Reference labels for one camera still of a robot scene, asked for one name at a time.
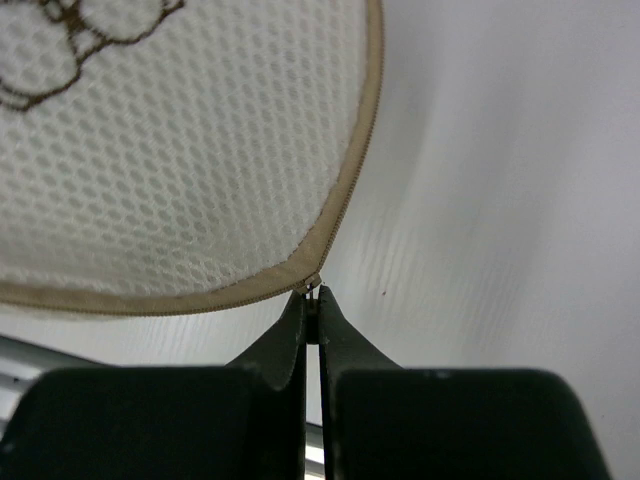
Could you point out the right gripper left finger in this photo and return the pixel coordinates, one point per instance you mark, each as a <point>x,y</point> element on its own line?
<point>243,420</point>

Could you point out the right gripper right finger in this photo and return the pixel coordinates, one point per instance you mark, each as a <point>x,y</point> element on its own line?
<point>383,421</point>

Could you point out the beige trim mesh laundry bag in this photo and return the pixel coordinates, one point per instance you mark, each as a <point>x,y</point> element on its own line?
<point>174,157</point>

